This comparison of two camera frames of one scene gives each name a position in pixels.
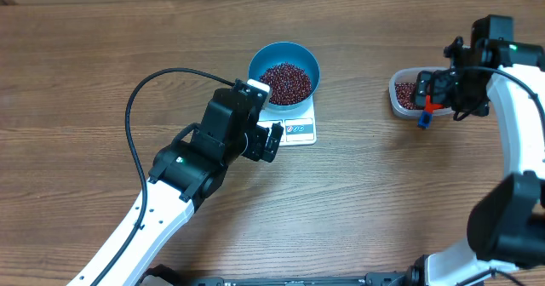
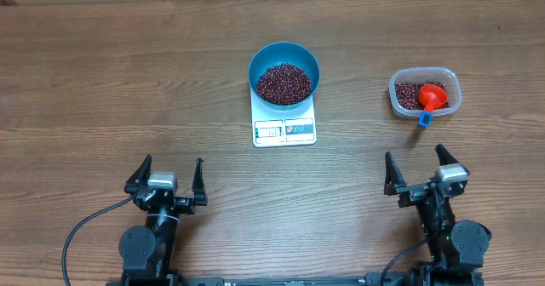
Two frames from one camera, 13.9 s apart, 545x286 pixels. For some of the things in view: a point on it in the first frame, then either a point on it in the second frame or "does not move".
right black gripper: x=440 y=85 to x=394 y=185
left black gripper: x=259 y=134 to x=199 y=194
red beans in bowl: x=288 y=83 does not move
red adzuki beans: x=405 y=93 does not move
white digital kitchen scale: x=299 y=124 does not move
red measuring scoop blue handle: x=426 y=117 does not move
